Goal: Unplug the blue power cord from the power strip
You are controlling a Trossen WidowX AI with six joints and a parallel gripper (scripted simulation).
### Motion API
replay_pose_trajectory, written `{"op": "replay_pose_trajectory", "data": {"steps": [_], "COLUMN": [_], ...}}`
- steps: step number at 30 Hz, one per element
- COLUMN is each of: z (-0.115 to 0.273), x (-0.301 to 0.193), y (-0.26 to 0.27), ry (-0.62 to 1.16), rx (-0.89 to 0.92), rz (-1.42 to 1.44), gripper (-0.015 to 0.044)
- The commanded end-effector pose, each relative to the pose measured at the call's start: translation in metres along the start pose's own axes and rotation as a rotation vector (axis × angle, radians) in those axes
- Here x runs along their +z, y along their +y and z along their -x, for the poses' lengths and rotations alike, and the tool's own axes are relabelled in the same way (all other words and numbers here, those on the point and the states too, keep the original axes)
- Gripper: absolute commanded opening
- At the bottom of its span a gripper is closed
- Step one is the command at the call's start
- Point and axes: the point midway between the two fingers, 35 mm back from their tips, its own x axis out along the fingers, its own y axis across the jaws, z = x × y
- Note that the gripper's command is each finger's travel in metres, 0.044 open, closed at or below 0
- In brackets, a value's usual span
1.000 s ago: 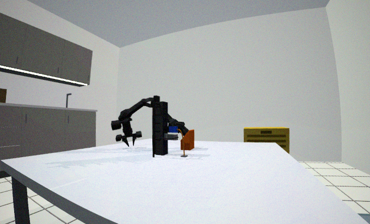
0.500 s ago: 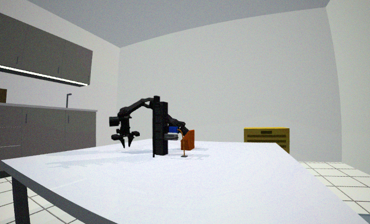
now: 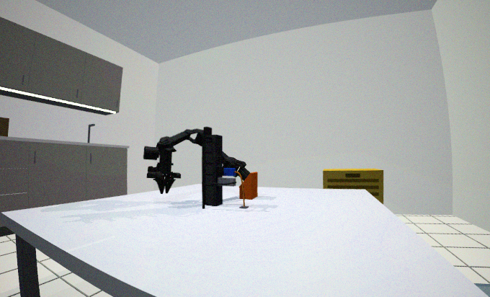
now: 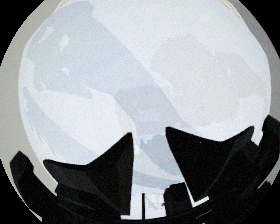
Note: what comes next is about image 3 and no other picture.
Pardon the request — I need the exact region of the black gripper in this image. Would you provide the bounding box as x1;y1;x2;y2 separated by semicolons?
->
146;160;181;194

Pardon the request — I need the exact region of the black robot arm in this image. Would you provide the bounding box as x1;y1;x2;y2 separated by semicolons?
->
143;128;250;181

